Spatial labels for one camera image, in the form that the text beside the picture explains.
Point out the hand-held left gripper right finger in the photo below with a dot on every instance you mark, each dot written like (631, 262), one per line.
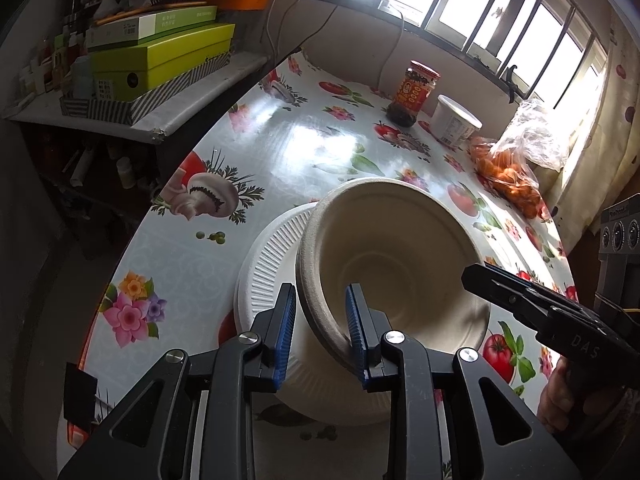
(356, 340)

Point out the green cardboard box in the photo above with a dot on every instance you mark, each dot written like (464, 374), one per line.
(165, 62)

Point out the striped cardboard box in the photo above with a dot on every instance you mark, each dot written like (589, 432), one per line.
(150, 105)

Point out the white foam plate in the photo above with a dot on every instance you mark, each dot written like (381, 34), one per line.
(270, 270)

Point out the window with metal bars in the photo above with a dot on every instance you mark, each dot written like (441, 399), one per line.
(475, 5)

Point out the white shelf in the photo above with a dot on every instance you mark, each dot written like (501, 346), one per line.
(200, 100)

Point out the black hook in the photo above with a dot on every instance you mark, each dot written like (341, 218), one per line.
(511, 82)

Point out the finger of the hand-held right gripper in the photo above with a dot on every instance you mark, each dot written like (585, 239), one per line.
(505, 297)
(530, 287)

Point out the white plastic tub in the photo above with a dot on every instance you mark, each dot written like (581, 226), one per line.
(455, 122)

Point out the large beige paper bowl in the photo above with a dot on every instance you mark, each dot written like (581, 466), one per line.
(400, 240)

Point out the fruit print tablecloth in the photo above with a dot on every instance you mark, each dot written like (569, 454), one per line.
(300, 160)

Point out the cream patterned curtain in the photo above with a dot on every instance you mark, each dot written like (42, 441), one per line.
(610, 125)

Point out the person's right hand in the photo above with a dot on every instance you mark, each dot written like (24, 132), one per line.
(557, 402)

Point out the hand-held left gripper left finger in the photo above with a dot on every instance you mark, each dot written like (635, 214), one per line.
(285, 335)

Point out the small white bottle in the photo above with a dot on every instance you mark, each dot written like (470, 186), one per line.
(126, 172)

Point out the white and green flat box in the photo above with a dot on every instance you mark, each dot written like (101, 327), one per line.
(150, 25)

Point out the plastic bag of oranges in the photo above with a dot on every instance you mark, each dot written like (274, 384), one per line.
(515, 175)

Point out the cluster of small bottles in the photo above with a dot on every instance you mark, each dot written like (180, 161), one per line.
(60, 65)

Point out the red label sauce jar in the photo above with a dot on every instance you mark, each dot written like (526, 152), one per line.
(412, 95)

